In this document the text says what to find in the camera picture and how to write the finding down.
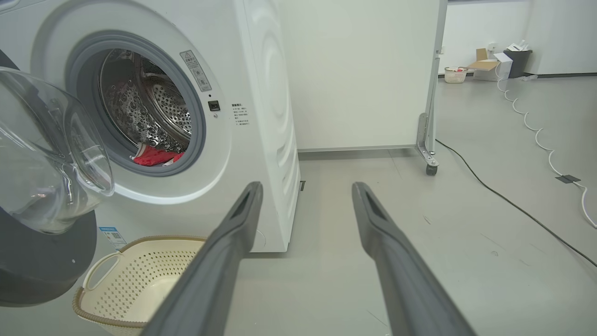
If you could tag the stainless steel washing machine drum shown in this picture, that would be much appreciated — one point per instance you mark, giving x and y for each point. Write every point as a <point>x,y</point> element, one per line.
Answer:
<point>135,107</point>

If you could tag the grey warning label sticker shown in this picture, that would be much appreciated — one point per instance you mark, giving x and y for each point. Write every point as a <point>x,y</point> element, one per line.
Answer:
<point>196,71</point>

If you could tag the metal partition frame leg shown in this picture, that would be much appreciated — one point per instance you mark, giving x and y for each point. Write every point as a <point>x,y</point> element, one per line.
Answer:
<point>428,135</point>

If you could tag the cream perforated laundry basket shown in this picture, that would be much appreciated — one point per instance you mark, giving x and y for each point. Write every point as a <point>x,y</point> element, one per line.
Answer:
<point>135,280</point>

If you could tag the white front-load washing machine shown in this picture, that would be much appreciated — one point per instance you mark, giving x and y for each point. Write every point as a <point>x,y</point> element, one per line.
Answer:
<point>261,70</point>

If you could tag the cardboard box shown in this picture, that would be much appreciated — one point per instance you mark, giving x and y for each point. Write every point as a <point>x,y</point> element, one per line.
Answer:
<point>487,67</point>

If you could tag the white partition board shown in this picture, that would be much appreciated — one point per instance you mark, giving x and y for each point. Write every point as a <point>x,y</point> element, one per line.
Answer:
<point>359,70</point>

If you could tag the red garment with white stripes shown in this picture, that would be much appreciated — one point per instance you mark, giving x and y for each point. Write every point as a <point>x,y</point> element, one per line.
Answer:
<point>154,156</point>

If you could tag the black waste bin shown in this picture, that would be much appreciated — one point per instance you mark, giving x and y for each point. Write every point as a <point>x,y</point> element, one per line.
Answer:
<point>517,63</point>

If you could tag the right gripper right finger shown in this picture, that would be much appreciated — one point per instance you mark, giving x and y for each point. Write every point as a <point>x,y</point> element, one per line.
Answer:
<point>406,280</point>

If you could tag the white papers pile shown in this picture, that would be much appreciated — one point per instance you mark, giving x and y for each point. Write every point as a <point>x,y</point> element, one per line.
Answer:
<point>517,46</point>

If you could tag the small white wicker basket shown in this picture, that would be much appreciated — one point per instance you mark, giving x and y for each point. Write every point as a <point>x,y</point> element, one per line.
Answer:
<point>455,75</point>

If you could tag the blue energy label sticker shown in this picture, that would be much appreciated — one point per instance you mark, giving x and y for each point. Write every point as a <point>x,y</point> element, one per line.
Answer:
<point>113,238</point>

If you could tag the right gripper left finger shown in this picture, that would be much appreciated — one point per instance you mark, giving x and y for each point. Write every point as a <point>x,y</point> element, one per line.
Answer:
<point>205,280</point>

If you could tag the black-rimmed glass washer door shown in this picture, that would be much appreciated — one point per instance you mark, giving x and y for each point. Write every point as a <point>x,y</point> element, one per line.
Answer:
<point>42,186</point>

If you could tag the dark floor tape patch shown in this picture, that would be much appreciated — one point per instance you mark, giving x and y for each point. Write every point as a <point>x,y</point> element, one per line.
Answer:
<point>567,178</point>

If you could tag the black caster wheel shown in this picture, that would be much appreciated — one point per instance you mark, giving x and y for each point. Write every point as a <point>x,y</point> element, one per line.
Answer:
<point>431,170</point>

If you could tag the small printed text label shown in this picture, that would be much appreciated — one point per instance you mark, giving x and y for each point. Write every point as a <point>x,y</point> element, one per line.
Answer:
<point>240,115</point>

